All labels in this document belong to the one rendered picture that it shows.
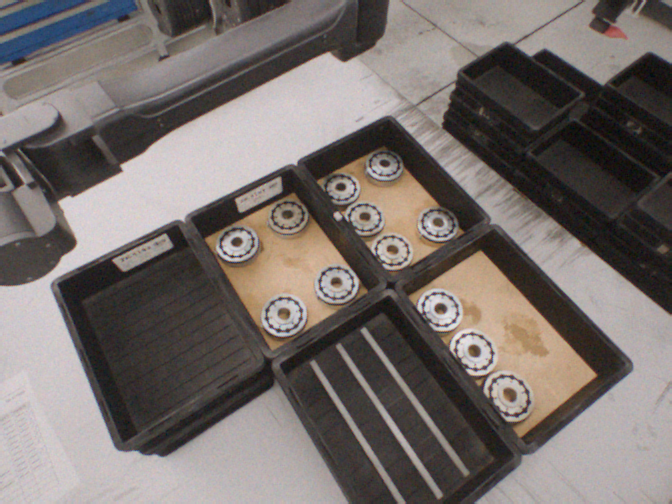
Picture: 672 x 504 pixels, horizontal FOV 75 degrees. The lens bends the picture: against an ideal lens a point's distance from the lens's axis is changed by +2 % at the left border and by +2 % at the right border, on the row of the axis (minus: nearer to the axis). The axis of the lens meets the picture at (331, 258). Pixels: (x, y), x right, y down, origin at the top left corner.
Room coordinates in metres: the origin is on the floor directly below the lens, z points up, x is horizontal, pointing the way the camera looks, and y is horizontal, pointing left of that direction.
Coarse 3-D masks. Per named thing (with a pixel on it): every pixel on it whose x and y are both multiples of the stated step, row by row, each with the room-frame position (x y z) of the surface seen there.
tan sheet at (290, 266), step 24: (264, 216) 0.60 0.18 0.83; (216, 240) 0.53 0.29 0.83; (264, 240) 0.53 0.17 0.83; (288, 240) 0.54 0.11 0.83; (312, 240) 0.54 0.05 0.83; (264, 264) 0.47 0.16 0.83; (288, 264) 0.47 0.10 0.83; (312, 264) 0.47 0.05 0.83; (240, 288) 0.40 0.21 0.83; (264, 288) 0.40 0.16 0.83; (288, 288) 0.41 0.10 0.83; (312, 288) 0.41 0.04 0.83; (360, 288) 0.41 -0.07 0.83; (312, 312) 0.35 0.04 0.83; (264, 336) 0.29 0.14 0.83
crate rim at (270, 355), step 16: (272, 176) 0.66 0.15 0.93; (304, 176) 0.66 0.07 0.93; (240, 192) 0.61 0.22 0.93; (208, 208) 0.56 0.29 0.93; (192, 224) 0.51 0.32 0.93; (336, 224) 0.53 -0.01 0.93; (352, 240) 0.49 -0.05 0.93; (208, 256) 0.43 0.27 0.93; (224, 288) 0.36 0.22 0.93; (384, 288) 0.37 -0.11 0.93; (240, 304) 0.32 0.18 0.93; (256, 336) 0.26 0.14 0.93; (304, 336) 0.26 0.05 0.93; (272, 352) 0.23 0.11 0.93
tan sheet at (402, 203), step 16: (368, 192) 0.69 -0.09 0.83; (384, 192) 0.69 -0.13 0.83; (400, 192) 0.70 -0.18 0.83; (416, 192) 0.70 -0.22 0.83; (384, 208) 0.64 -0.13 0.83; (400, 208) 0.65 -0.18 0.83; (416, 208) 0.65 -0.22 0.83; (400, 224) 0.60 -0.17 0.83; (416, 240) 0.55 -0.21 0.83; (416, 256) 0.51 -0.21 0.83
